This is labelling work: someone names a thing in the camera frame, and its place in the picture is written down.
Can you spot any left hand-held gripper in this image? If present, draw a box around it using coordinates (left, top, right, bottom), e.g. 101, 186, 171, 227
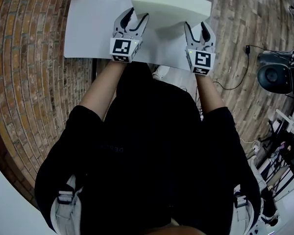
109, 7, 150, 64

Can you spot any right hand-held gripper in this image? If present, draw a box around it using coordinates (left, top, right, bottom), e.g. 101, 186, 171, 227
184, 21, 216, 76

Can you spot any pale yellow foam sheet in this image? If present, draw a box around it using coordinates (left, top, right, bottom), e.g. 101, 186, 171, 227
130, 0, 213, 31

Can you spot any person's left forearm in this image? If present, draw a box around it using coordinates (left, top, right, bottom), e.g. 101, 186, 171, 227
78, 60, 127, 122

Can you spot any person's right forearm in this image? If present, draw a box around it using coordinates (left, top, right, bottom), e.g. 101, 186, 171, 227
195, 73, 228, 115

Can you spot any white square table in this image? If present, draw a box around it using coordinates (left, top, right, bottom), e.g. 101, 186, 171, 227
63, 0, 211, 72

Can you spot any person's white shoe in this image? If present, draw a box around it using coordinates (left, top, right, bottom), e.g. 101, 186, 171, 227
152, 65, 170, 80

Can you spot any person's black shirt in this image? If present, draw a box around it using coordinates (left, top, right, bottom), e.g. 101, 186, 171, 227
34, 62, 262, 235

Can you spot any black metal rack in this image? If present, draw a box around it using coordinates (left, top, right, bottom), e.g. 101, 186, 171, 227
257, 118, 294, 188

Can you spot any black floor cable with adapter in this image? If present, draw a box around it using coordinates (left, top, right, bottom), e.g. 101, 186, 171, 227
212, 45, 252, 91

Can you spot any grey right harness strap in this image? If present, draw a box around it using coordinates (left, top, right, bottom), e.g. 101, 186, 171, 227
232, 185, 255, 235

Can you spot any grey harness strap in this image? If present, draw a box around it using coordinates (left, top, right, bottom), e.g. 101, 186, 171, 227
232, 185, 255, 235
50, 175, 83, 235

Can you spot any grey left harness strap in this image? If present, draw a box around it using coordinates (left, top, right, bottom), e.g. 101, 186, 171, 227
50, 175, 83, 235

